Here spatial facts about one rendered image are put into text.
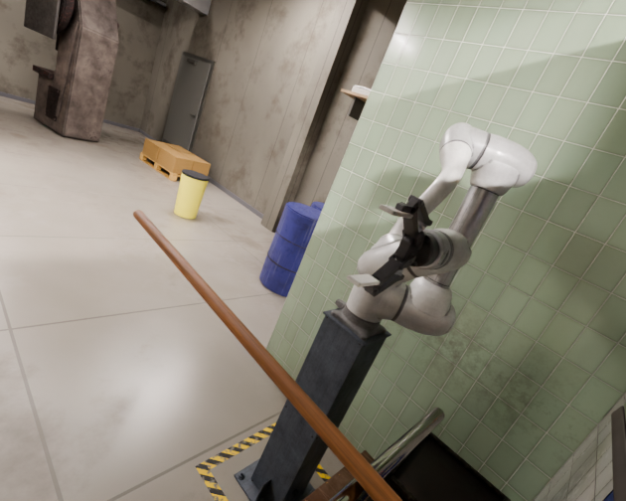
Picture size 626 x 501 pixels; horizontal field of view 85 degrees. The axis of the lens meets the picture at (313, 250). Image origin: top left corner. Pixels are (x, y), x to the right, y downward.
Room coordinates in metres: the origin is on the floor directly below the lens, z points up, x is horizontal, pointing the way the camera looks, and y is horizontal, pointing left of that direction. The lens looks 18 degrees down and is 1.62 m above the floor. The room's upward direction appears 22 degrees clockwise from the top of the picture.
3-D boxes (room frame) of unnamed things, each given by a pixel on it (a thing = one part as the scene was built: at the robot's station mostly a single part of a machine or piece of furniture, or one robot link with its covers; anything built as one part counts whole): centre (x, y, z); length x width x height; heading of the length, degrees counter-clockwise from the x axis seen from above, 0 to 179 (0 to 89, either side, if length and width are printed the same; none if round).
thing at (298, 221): (3.80, 0.05, 0.45); 1.22 x 0.75 x 0.90; 147
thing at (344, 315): (1.28, -0.27, 1.03); 0.22 x 0.18 x 0.06; 54
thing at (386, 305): (1.26, -0.29, 1.17); 0.18 x 0.16 x 0.22; 86
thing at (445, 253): (0.75, -0.23, 1.48); 0.09 x 0.06 x 0.09; 52
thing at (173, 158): (6.27, 3.03, 0.21); 1.19 x 0.86 x 0.41; 54
